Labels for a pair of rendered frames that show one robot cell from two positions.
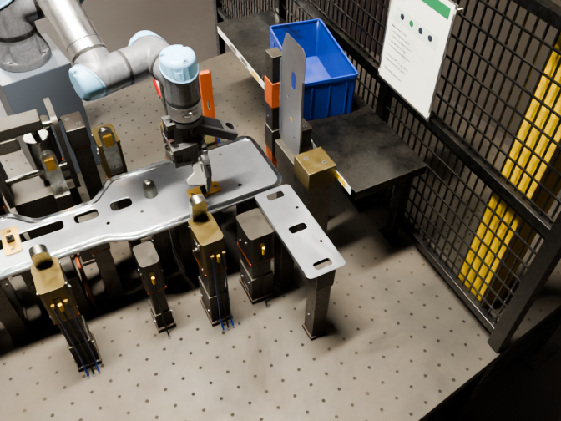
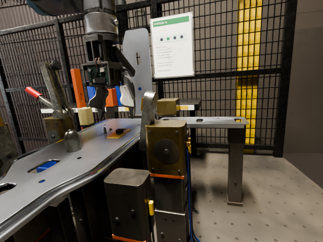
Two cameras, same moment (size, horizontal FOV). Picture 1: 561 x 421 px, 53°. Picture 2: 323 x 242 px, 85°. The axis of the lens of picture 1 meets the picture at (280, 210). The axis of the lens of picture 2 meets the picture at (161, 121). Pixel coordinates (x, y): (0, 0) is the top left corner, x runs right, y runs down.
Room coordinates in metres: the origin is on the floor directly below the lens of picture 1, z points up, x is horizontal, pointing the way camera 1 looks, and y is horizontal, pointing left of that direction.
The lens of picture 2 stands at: (0.57, 0.46, 1.15)
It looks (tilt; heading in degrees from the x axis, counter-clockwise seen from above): 14 degrees down; 315
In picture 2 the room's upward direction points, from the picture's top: 4 degrees counter-clockwise
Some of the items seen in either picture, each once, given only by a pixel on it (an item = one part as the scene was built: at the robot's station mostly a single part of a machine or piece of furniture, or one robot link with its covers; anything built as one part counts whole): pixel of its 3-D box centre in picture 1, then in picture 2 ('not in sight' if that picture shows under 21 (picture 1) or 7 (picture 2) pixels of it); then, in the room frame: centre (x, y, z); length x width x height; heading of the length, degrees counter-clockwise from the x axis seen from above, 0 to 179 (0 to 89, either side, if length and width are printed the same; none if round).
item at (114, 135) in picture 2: (204, 189); (119, 131); (1.00, 0.20, 1.01); 0.08 x 0.04 x 0.01; 118
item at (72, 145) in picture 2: (149, 189); (72, 142); (0.99, 0.33, 1.02); 0.03 x 0.03 x 0.07
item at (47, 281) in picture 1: (70, 322); not in sight; (0.69, 0.49, 0.87); 0.12 x 0.07 x 0.35; 28
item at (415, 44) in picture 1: (415, 43); (172, 48); (1.22, -0.32, 1.30); 0.23 x 0.02 x 0.31; 28
